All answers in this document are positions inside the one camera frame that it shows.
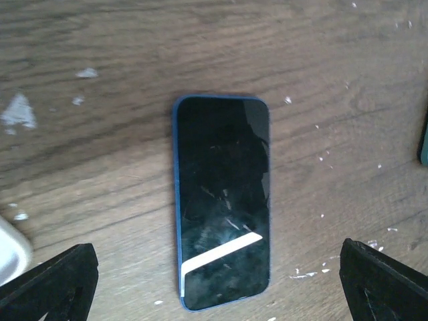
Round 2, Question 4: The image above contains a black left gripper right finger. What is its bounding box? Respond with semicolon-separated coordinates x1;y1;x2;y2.
339;238;427;320

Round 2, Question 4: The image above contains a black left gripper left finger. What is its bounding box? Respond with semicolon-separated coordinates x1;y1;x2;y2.
1;243;98;320

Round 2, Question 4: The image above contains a pale pink phone case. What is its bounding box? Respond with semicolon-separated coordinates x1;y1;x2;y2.
0;217;33;286

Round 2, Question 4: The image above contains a blue smartphone black screen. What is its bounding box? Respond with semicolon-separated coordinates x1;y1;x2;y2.
172;94;271;312

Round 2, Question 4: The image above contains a dark green phone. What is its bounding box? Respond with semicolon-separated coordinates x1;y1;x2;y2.
419;116;428;166

